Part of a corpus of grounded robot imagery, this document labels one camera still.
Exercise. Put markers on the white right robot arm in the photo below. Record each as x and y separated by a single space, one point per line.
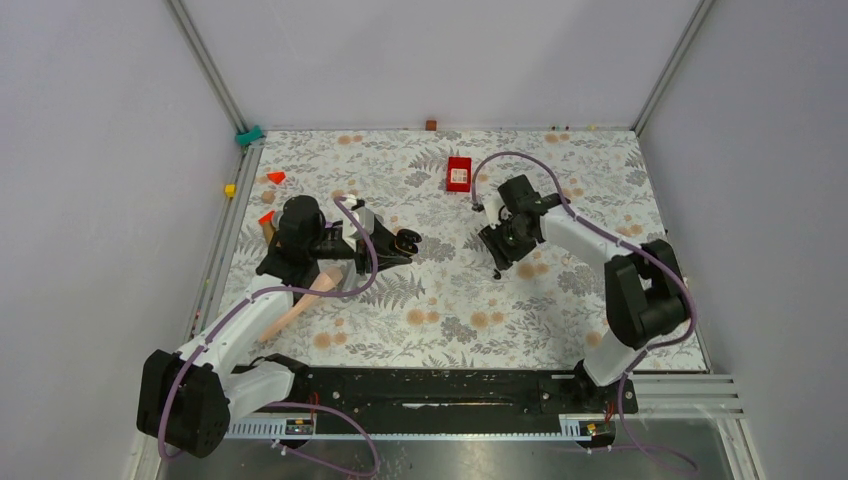
643 290

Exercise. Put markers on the small coloured beads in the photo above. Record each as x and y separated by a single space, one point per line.
567 127

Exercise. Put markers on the teal block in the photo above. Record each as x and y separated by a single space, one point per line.
248 137

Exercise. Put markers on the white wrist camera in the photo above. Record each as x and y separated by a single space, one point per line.
358 221
495 211

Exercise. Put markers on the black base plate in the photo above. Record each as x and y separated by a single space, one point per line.
351 393

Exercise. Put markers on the aluminium corner rail right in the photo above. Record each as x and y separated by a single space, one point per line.
668 72

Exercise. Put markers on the white slotted cable duct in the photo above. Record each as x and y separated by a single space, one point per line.
412 425

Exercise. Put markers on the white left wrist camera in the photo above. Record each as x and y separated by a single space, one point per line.
358 221

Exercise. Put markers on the red box with label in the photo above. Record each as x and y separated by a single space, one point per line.
458 174

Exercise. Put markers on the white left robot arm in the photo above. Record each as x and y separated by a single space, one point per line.
189 398

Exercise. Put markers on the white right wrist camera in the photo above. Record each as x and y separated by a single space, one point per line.
495 211

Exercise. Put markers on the floral table mat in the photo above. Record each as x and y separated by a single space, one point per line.
445 309

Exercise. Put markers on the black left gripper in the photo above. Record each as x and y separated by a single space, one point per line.
386 252

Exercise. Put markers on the red wedge block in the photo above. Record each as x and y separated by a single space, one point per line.
276 177

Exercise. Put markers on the pink microphone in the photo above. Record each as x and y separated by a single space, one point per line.
325 282

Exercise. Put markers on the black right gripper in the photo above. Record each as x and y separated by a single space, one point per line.
502 255

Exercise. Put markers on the red block near microphones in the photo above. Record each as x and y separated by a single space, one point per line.
267 218

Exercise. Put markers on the black earbud charging case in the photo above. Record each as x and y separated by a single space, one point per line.
407 242

